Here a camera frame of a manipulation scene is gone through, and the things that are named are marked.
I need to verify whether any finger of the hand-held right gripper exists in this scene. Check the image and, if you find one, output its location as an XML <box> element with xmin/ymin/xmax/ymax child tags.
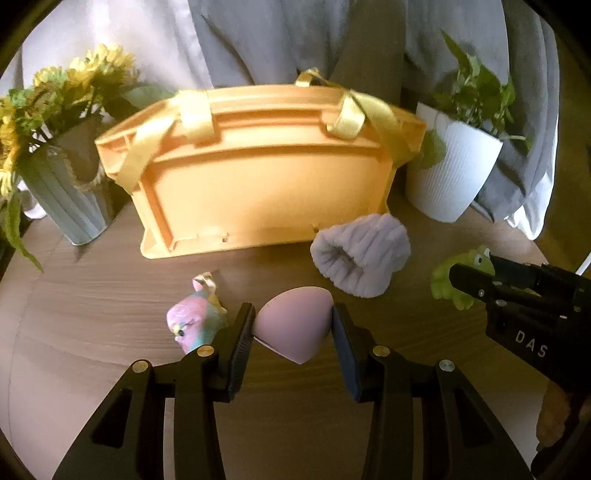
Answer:
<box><xmin>488</xmin><ymin>255</ymin><xmax>591</xmax><ymax>296</ymax></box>
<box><xmin>449</xmin><ymin>262</ymin><xmax>513</xmax><ymax>303</ymax></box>

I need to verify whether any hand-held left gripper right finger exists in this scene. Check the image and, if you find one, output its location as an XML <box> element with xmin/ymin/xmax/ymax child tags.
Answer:
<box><xmin>331</xmin><ymin>302</ymin><xmax>533</xmax><ymax>480</ymax></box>

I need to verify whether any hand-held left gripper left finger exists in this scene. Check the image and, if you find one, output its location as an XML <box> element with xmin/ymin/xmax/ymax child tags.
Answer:
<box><xmin>52</xmin><ymin>302</ymin><xmax>257</xmax><ymax>480</ymax></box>

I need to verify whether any green frog toy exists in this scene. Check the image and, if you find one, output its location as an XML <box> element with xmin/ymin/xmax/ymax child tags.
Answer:
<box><xmin>430</xmin><ymin>245</ymin><xmax>496</xmax><ymax>311</ymax></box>

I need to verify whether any pink egg-shaped makeup sponge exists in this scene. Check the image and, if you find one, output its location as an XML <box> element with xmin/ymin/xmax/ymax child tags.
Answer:
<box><xmin>252</xmin><ymin>285</ymin><xmax>334</xmax><ymax>365</ymax></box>

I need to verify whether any orange plastic crate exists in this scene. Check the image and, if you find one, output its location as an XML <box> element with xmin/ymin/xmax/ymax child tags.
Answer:
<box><xmin>94</xmin><ymin>83</ymin><xmax>428</xmax><ymax>260</ymax></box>

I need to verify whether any person's right hand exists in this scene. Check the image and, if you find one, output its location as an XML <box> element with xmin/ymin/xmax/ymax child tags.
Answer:
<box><xmin>538</xmin><ymin>387</ymin><xmax>583</xmax><ymax>450</ymax></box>

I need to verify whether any pastel plush toy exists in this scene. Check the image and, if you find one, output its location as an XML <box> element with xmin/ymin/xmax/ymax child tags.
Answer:
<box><xmin>165</xmin><ymin>272</ymin><xmax>230</xmax><ymax>354</ymax></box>

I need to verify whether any white ribbed plant pot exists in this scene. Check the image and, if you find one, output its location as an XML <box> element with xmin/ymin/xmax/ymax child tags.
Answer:
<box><xmin>405</xmin><ymin>102</ymin><xmax>504</xmax><ymax>223</ymax></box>

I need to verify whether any green leafy plant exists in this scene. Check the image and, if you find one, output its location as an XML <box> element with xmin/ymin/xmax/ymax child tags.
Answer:
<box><xmin>417</xmin><ymin>30</ymin><xmax>533</xmax><ymax>169</ymax></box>

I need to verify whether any jute twine bow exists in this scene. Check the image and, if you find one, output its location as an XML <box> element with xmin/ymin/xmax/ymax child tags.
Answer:
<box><xmin>68</xmin><ymin>154</ymin><xmax>110</xmax><ymax>195</ymax></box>

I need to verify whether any grey ribbed vase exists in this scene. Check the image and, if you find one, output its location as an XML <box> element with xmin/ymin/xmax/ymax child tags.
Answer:
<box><xmin>20</xmin><ymin>114</ymin><xmax>117</xmax><ymax>246</ymax></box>

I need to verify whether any sunflower bouquet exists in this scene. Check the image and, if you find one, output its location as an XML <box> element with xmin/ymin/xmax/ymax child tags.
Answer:
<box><xmin>0</xmin><ymin>43</ymin><xmax>178</xmax><ymax>274</ymax></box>

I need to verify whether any white curtain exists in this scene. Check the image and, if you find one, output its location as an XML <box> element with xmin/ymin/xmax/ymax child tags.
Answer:
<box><xmin>13</xmin><ymin>0</ymin><xmax>215</xmax><ymax>95</ymax></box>

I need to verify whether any yellow ribbon handle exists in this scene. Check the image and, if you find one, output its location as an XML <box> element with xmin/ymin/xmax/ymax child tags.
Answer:
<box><xmin>325</xmin><ymin>89</ymin><xmax>417</xmax><ymax>166</ymax></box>
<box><xmin>294</xmin><ymin>68</ymin><xmax>343</xmax><ymax>89</ymax></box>
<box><xmin>117</xmin><ymin>89</ymin><xmax>216</xmax><ymax>195</ymax></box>

